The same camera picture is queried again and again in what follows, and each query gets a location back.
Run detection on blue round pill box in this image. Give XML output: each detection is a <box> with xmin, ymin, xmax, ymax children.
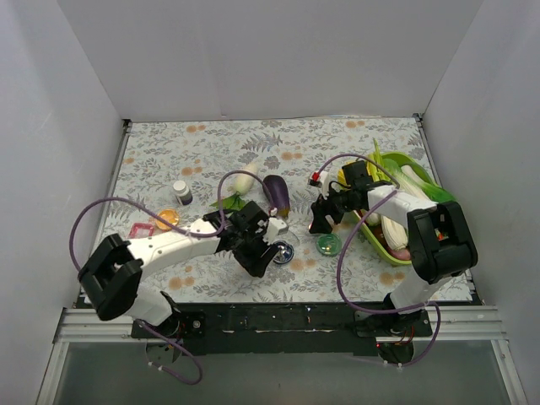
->
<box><xmin>273</xmin><ymin>240</ymin><xmax>294</xmax><ymax>265</ymax></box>

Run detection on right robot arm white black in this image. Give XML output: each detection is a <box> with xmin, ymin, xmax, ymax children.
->
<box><xmin>308</xmin><ymin>155</ymin><xmax>478</xmax><ymax>336</ymax></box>

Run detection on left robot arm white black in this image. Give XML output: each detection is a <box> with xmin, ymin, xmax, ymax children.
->
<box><xmin>78</xmin><ymin>202</ymin><xmax>288</xmax><ymax>338</ymax></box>

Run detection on celery stalks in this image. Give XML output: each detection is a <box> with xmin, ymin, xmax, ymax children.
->
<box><xmin>366</xmin><ymin>139</ymin><xmax>397</xmax><ymax>185</ymax></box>

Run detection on green round pill box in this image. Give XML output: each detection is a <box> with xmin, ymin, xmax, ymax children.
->
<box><xmin>316</xmin><ymin>234</ymin><xmax>343</xmax><ymax>257</ymax></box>

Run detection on purple eggplant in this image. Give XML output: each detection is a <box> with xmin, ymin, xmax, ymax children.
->
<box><xmin>263</xmin><ymin>175</ymin><xmax>290</xmax><ymax>219</ymax></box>

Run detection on green vegetable basket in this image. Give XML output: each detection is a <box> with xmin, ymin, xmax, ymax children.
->
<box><xmin>362</xmin><ymin>152</ymin><xmax>456</xmax><ymax>266</ymax></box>

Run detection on white radish with leaves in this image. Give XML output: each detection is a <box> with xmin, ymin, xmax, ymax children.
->
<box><xmin>222</xmin><ymin>174</ymin><xmax>255</xmax><ymax>211</ymax></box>

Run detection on napa cabbage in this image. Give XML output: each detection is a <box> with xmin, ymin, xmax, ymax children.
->
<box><xmin>388</xmin><ymin>165</ymin><xmax>434</xmax><ymax>201</ymax></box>
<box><xmin>367</xmin><ymin>213</ymin><xmax>408</xmax><ymax>251</ymax></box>

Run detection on orange round pill box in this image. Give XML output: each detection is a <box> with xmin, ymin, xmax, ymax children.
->
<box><xmin>155</xmin><ymin>208</ymin><xmax>180</xmax><ymax>232</ymax></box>

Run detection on white blue pill bottle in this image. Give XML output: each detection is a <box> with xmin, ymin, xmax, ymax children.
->
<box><xmin>172</xmin><ymin>180</ymin><xmax>193</xmax><ymax>206</ymax></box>

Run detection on green bok choy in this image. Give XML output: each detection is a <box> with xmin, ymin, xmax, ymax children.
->
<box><xmin>419</xmin><ymin>181</ymin><xmax>456</xmax><ymax>203</ymax></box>

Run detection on floral table mat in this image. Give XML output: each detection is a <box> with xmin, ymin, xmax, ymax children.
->
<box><xmin>102</xmin><ymin>116</ymin><xmax>429</xmax><ymax>303</ymax></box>

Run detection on pink rectangular pill box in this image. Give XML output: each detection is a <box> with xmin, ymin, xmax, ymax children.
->
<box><xmin>128</xmin><ymin>223</ymin><xmax>155</xmax><ymax>240</ymax></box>

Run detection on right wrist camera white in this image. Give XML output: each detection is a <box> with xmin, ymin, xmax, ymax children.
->
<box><xmin>308</xmin><ymin>170</ymin><xmax>331</xmax><ymax>199</ymax></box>

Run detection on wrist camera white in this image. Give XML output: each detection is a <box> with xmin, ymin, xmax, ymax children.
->
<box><xmin>264</xmin><ymin>217</ymin><xmax>289</xmax><ymax>244</ymax></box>
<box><xmin>308</xmin><ymin>170</ymin><xmax>331</xmax><ymax>199</ymax></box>

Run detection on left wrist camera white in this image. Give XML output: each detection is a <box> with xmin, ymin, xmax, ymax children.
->
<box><xmin>264</xmin><ymin>217</ymin><xmax>289</xmax><ymax>244</ymax></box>

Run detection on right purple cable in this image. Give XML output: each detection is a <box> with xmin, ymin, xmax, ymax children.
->
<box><xmin>316</xmin><ymin>154</ymin><xmax>442</xmax><ymax>367</ymax></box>

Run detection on purple cable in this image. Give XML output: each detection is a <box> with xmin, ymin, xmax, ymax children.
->
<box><xmin>316</xmin><ymin>154</ymin><xmax>442</xmax><ymax>367</ymax></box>
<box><xmin>69</xmin><ymin>170</ymin><xmax>278</xmax><ymax>386</ymax></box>

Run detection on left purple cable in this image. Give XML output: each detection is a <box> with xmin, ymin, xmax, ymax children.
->
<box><xmin>69</xmin><ymin>170</ymin><xmax>278</xmax><ymax>386</ymax></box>

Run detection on black front rail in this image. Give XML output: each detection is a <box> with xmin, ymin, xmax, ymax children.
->
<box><xmin>130</xmin><ymin>301</ymin><xmax>434</xmax><ymax>356</ymax></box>

